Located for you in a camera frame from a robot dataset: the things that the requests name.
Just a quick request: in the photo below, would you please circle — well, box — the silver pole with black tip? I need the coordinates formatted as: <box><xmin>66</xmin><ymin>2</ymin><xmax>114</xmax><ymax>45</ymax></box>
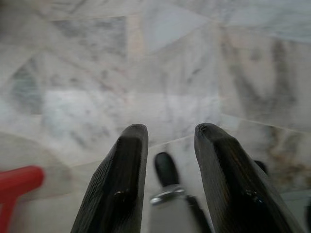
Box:
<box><xmin>149</xmin><ymin>152</ymin><xmax>212</xmax><ymax>233</ymax></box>

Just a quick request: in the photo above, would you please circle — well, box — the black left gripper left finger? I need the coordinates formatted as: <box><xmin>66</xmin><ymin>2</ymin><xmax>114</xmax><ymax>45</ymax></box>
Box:
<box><xmin>70</xmin><ymin>124</ymin><xmax>149</xmax><ymax>233</ymax></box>

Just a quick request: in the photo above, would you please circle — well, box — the marble top table red frame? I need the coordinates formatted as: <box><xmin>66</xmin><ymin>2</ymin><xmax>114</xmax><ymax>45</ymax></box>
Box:
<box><xmin>0</xmin><ymin>165</ymin><xmax>45</xmax><ymax>233</ymax></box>

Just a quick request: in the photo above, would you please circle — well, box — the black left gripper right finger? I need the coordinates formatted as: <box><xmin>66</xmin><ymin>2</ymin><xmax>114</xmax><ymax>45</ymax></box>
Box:
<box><xmin>194</xmin><ymin>123</ymin><xmax>304</xmax><ymax>233</ymax></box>

